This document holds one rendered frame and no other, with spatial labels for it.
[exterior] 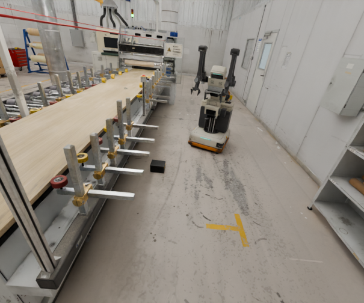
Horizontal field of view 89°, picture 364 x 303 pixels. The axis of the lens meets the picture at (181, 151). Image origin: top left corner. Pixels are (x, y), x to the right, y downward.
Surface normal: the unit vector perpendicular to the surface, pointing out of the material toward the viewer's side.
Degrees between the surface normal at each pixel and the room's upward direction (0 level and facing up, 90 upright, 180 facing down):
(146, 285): 0
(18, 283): 0
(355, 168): 90
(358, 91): 90
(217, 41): 90
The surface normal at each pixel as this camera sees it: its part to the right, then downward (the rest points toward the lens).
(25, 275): 0.09, -0.86
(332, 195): -0.03, 0.50
